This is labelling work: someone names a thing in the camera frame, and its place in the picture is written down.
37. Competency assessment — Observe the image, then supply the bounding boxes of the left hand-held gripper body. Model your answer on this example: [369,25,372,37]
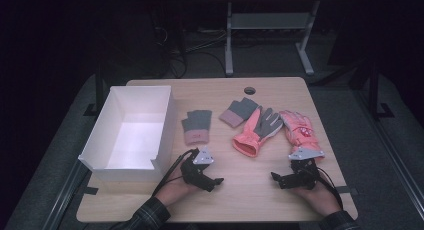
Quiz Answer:
[179,147,216,189]

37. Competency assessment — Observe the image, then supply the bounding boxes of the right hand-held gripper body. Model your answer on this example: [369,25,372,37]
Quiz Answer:
[287,146,325,191]

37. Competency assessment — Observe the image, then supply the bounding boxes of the pink glove with print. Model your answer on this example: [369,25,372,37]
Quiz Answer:
[279,110,325,159]

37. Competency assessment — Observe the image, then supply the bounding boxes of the grey fingerless glove pink cuff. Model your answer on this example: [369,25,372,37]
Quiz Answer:
[218,97,260,129]
[181,109,213,146]

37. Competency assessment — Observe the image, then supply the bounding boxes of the pink glove grey palm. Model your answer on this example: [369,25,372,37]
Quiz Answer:
[232,106,284,158]

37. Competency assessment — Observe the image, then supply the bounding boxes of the white cardboard box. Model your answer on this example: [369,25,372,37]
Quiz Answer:
[77,85,178,183]

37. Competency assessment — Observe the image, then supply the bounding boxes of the person's left hand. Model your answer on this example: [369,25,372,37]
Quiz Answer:
[155,175,201,210]

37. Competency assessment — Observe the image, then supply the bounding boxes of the person's right hand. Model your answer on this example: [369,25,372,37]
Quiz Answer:
[292,182,342,217]

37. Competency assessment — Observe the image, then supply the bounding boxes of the black stand leg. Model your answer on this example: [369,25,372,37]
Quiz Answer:
[83,61,108,117]
[365,54,395,121]

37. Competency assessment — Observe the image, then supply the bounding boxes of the grey metal stand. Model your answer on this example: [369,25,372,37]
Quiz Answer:
[224,0,321,77]

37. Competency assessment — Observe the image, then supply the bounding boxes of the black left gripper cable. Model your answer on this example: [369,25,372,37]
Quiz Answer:
[151,148,198,198]

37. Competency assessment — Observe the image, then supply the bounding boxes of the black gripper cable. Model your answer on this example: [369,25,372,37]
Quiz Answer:
[314,166,345,211]
[151,148,198,198]

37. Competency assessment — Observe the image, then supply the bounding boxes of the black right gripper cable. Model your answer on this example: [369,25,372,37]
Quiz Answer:
[314,166,345,211]

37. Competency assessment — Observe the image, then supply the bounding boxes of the metal floor rail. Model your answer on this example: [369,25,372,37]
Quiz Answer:
[41,161,89,230]
[353,89,424,212]

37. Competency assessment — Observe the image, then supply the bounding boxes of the black floor cables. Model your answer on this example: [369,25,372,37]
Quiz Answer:
[151,23,228,80]

